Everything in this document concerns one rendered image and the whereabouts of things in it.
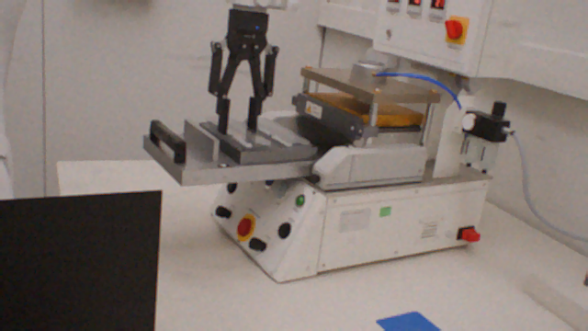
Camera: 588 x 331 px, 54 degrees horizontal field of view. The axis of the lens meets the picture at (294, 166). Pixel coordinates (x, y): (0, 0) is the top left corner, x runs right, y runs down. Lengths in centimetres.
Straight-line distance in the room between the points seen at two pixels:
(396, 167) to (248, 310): 41
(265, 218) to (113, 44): 147
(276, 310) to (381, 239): 30
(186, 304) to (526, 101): 109
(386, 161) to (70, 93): 165
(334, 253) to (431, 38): 52
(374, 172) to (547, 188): 64
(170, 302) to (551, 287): 72
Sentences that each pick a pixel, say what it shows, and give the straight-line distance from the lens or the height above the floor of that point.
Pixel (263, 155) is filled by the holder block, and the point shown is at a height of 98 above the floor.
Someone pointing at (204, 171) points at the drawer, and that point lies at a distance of 101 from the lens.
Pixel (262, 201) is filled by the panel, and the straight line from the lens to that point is 122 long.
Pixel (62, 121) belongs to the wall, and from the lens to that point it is 256.
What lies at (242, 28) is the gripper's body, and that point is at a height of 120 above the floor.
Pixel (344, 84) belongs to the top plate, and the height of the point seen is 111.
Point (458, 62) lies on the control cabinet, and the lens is 127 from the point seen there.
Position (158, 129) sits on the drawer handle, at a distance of 110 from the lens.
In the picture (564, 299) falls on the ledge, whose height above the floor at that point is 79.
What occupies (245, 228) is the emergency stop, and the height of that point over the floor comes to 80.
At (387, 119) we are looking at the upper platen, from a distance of 121.
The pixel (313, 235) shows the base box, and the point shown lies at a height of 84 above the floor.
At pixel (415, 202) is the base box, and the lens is 124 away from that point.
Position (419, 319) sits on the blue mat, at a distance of 110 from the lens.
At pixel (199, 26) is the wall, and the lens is 256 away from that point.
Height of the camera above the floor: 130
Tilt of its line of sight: 18 degrees down
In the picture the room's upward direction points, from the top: 7 degrees clockwise
